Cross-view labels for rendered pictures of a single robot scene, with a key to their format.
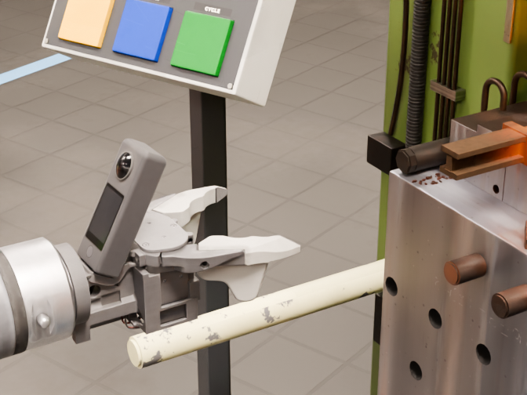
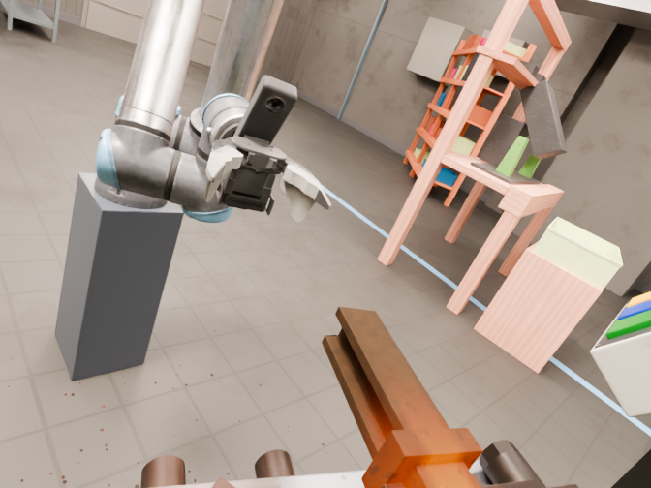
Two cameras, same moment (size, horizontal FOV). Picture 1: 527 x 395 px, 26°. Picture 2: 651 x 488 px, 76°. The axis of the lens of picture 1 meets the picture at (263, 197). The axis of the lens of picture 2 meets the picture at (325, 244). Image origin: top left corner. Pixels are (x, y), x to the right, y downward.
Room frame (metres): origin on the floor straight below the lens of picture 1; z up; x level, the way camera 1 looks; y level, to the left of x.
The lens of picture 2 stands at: (1.04, -0.42, 1.14)
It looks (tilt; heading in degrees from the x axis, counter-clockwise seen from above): 23 degrees down; 92
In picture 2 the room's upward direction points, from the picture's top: 23 degrees clockwise
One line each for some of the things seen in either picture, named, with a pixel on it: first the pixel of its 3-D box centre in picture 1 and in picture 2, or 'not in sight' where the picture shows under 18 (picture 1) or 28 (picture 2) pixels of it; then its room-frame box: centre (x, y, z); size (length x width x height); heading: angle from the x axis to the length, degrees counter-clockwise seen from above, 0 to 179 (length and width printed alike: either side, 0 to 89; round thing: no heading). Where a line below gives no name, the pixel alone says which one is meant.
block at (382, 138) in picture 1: (387, 153); not in sight; (1.53, -0.18, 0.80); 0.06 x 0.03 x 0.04; 31
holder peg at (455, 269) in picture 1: (465, 269); (277, 485); (1.07, -0.22, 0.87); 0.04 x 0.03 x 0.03; 121
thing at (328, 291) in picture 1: (274, 309); not in sight; (1.39, -0.01, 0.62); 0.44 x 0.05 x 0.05; 121
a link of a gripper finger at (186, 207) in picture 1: (190, 222); (302, 200); (0.98, 0.07, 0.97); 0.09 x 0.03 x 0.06; 153
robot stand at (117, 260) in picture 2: not in sight; (114, 278); (0.45, 0.62, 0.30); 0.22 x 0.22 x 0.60; 53
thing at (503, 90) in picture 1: (492, 113); not in sight; (1.25, -0.27, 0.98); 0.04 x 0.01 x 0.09; 31
